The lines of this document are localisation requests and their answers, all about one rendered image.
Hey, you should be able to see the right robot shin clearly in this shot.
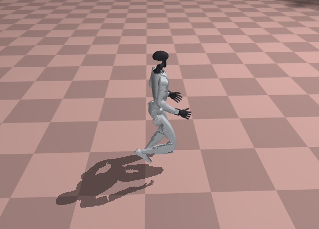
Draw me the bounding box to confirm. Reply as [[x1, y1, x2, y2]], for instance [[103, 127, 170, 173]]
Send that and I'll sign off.
[[141, 143, 175, 154]]

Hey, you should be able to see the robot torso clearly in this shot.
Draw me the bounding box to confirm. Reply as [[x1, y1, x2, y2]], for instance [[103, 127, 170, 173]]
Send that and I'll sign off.
[[148, 68, 169, 118]]

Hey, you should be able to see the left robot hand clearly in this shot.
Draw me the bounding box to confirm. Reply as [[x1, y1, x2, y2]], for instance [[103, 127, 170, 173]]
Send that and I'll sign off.
[[168, 90, 182, 103]]

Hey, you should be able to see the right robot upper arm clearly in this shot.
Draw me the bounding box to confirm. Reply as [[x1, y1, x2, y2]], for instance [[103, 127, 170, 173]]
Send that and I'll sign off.
[[157, 76, 168, 108]]

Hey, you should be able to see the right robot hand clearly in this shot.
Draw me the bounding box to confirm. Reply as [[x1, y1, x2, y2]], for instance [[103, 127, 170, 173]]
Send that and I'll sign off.
[[175, 108, 191, 119]]

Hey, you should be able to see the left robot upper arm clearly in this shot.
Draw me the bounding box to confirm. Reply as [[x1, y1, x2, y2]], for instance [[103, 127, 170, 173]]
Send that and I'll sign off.
[[149, 67, 156, 88]]

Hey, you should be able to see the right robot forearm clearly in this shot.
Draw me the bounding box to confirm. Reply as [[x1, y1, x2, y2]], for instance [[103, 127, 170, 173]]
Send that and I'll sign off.
[[160, 101, 179, 115]]

